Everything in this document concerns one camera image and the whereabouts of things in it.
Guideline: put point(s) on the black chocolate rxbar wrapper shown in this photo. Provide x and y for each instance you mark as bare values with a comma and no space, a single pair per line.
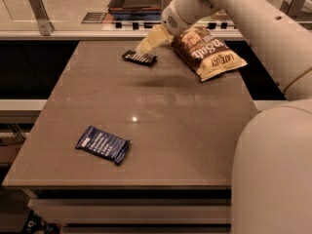
142,59

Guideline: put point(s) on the blue blueberry rxbar wrapper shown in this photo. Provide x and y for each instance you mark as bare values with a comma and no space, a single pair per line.
103,144

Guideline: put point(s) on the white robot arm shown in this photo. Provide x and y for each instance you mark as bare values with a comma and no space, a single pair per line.
272,168

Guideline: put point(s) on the right metal glass bracket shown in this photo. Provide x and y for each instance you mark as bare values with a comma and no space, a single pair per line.
297,9

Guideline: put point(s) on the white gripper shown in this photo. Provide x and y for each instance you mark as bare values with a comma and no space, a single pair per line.
172,19

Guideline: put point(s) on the left metal glass bracket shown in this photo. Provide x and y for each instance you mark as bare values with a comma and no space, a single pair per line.
44,24

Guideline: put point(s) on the brown yellow chip bag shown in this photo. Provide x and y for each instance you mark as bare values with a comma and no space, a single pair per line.
205,54

